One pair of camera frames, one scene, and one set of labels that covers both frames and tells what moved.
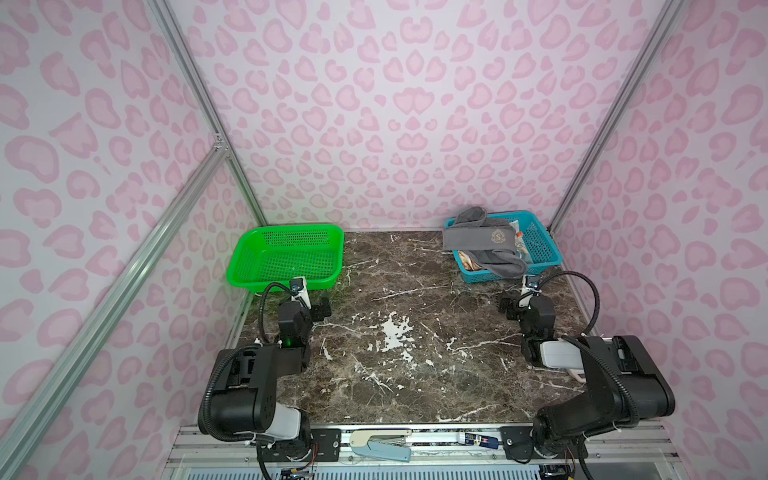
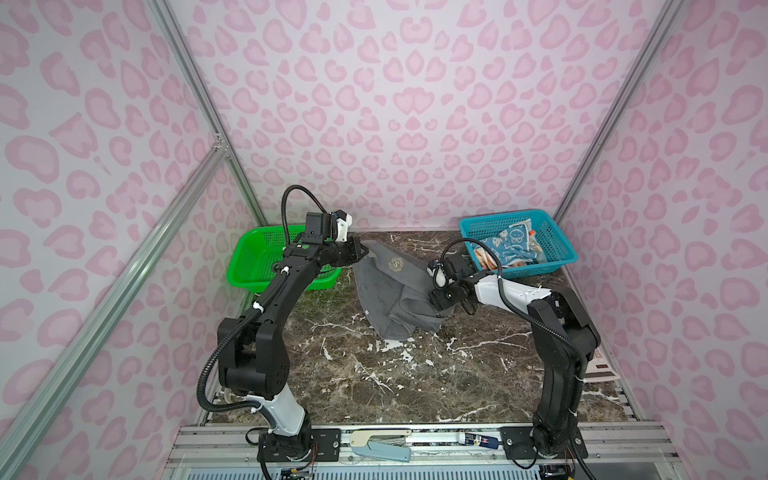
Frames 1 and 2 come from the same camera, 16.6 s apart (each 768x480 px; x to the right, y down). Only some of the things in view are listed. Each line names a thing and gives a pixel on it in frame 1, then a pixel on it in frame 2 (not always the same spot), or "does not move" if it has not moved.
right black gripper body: (526, 329) -> (446, 297)
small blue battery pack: (481, 440) does not move
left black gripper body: (307, 322) -> (339, 253)
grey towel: (490, 241) -> (396, 292)
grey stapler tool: (390, 443) does not move
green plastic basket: (278, 254) does not move
